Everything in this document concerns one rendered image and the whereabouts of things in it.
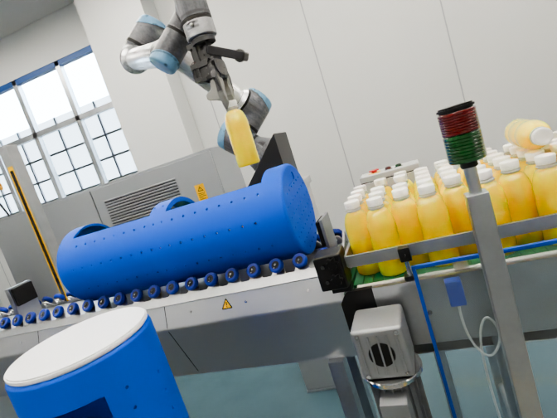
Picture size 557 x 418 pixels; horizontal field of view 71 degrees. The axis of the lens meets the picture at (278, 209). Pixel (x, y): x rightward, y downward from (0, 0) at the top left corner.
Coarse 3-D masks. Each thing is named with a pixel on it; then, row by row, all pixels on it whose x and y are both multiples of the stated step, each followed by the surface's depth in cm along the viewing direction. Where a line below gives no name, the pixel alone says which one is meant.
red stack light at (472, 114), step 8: (456, 112) 66; (464, 112) 66; (472, 112) 66; (440, 120) 68; (448, 120) 67; (456, 120) 66; (464, 120) 66; (472, 120) 66; (440, 128) 69; (448, 128) 67; (456, 128) 66; (464, 128) 66; (472, 128) 66; (448, 136) 68
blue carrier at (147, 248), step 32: (256, 192) 111; (288, 192) 112; (96, 224) 149; (128, 224) 128; (160, 224) 122; (192, 224) 117; (224, 224) 113; (256, 224) 109; (288, 224) 107; (64, 256) 136; (96, 256) 130; (128, 256) 125; (160, 256) 122; (192, 256) 119; (224, 256) 116; (256, 256) 115; (288, 256) 115; (96, 288) 135; (128, 288) 134
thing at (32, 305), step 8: (16, 288) 161; (24, 288) 164; (32, 288) 167; (8, 296) 160; (16, 296) 160; (24, 296) 163; (32, 296) 166; (16, 304) 161; (24, 304) 164; (32, 304) 167; (40, 304) 170; (16, 312) 161; (24, 312) 163
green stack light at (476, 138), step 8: (480, 128) 68; (456, 136) 67; (464, 136) 66; (472, 136) 66; (480, 136) 67; (448, 144) 68; (456, 144) 67; (464, 144) 67; (472, 144) 66; (480, 144) 67; (448, 152) 69; (456, 152) 68; (464, 152) 67; (472, 152) 67; (480, 152) 67; (448, 160) 70; (456, 160) 68; (464, 160) 67; (472, 160) 67
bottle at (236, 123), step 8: (232, 112) 115; (240, 112) 116; (232, 120) 115; (240, 120) 115; (232, 128) 115; (240, 128) 115; (248, 128) 117; (232, 136) 116; (240, 136) 115; (248, 136) 116; (232, 144) 117; (240, 144) 116; (248, 144) 116; (240, 152) 116; (248, 152) 116; (256, 152) 118; (240, 160) 117; (248, 160) 116; (256, 160) 117
